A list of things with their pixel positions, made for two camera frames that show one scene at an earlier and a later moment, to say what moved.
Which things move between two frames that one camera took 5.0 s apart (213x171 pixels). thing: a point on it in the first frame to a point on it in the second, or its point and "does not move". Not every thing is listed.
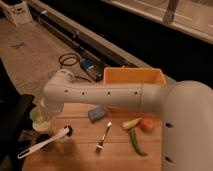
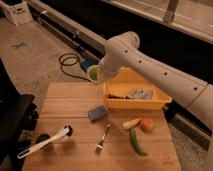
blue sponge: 96,113 does not move
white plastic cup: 41,126 to 93,73
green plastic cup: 38,115 to 93,73
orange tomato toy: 146,124 does not move
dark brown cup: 42,137 does not move
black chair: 14,121 does not move
